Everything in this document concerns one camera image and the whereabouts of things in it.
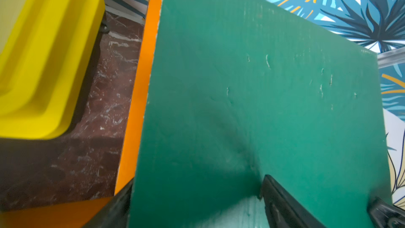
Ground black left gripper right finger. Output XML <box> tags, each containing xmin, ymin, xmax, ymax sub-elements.
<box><xmin>259</xmin><ymin>175</ymin><xmax>324</xmax><ymax>228</ymax></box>

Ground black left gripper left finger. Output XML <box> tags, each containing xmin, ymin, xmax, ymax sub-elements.
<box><xmin>83</xmin><ymin>180</ymin><xmax>133</xmax><ymax>228</ymax></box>

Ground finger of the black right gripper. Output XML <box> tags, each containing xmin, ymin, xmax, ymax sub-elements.
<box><xmin>368</xmin><ymin>197</ymin><xmax>405</xmax><ymax>228</ymax></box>

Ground green shoebox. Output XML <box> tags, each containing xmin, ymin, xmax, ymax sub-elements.
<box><xmin>128</xmin><ymin>0</ymin><xmax>391</xmax><ymax>228</ymax></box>

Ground small orange shoebox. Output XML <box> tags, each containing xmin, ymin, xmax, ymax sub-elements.
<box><xmin>1</xmin><ymin>0</ymin><xmax>162</xmax><ymax>228</ymax></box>

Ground yellow black plastic toolbox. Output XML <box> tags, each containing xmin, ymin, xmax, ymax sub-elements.
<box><xmin>1</xmin><ymin>0</ymin><xmax>105</xmax><ymax>140</ymax></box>

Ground right aluminium corner post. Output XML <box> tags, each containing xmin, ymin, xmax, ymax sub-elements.
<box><xmin>377</xmin><ymin>47</ymin><xmax>405</xmax><ymax>69</ymax></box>

